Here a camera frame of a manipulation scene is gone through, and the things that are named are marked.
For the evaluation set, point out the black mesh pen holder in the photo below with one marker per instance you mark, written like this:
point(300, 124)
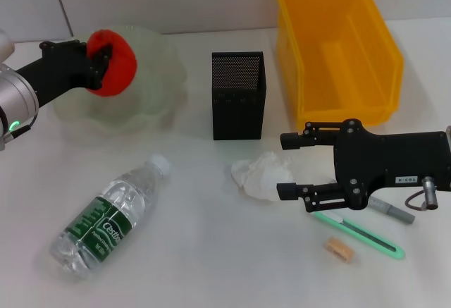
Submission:
point(236, 117)

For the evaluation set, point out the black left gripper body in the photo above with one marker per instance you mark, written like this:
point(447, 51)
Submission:
point(63, 68)

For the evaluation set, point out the clear green-label water bottle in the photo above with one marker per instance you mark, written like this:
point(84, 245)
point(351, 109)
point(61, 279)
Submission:
point(105, 216)

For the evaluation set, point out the pale green glass fruit plate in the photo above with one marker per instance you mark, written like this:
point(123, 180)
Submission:
point(151, 75)

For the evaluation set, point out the small beige eraser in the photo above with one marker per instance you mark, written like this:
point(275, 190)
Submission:
point(339, 249)

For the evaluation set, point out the mint green utility knife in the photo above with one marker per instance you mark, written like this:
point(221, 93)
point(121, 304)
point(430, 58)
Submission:
point(366, 239)

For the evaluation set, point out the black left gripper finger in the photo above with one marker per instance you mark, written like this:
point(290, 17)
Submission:
point(102, 65)

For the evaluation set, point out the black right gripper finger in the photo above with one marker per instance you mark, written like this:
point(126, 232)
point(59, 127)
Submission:
point(289, 141)
point(287, 191)

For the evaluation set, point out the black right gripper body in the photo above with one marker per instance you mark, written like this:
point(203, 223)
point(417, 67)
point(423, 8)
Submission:
point(387, 160)

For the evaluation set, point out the yellow plastic bin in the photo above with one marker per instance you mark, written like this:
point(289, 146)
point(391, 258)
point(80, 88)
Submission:
point(352, 58)

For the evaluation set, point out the grey marker pen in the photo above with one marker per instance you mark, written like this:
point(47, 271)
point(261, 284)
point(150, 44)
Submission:
point(394, 212)

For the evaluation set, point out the white paper ball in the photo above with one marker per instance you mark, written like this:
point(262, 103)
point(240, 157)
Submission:
point(257, 177)

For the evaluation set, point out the red-orange toy orange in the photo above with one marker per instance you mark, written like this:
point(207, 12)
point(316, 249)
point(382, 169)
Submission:
point(123, 65)

